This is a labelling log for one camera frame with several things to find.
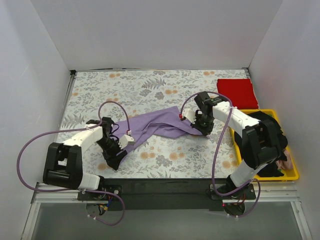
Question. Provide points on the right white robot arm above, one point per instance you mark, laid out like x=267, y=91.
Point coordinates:
x=222, y=109

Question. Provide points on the pink garment in tray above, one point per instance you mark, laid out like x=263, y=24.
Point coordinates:
x=285, y=161

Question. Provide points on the lavender t shirt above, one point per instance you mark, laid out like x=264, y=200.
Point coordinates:
x=164, y=123

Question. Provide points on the yellow plastic tray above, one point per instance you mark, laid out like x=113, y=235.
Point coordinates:
x=288, y=175

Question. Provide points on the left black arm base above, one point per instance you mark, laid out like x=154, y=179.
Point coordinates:
x=100, y=194

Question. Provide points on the floral patterned table mat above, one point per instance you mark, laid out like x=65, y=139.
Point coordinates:
x=129, y=93

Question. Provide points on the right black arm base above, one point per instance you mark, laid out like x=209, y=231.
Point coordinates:
x=227, y=193

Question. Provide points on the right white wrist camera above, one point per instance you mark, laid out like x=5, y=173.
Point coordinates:
x=188, y=114

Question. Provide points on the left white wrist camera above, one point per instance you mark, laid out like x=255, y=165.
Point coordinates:
x=126, y=140

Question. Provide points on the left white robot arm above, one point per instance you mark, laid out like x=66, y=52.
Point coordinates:
x=64, y=161

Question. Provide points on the folded red t shirt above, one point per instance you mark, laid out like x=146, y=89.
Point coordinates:
x=239, y=91

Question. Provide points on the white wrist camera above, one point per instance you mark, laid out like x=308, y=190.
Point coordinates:
x=188, y=114
x=126, y=140

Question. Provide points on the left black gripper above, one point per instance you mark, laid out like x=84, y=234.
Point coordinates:
x=114, y=152

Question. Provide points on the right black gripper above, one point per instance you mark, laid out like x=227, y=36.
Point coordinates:
x=202, y=126

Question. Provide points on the black clothes pile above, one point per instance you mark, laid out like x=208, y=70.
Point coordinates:
x=262, y=145

